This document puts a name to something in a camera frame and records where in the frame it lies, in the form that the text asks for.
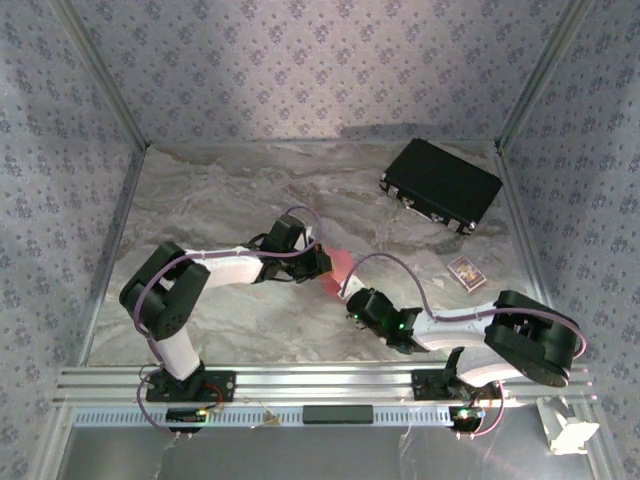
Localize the pink paper sheet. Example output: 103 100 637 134
319 247 354 299

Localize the small printed card box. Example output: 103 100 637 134
447 254 487 292

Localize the black rectangular bar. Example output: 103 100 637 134
301 404 376 426

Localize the black hard case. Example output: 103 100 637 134
378 137 504 236

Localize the perforated metal strip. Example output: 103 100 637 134
72 404 489 430

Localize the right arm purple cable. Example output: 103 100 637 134
339 252 587 442

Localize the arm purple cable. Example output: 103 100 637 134
339 252 587 442
133 205 322 442

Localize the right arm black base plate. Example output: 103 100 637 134
410 368 501 401

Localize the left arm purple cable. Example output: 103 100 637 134
133 205 322 442

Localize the aluminium mounting rail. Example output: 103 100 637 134
53 365 599 407

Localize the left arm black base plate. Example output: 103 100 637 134
144 368 238 404

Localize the aluminium side rail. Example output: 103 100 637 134
492 147 571 364
74 144 151 369

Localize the white plastic bracket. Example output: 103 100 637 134
535 397 601 456

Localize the aluminium frame post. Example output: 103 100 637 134
494 0 596 151
49 0 151 151

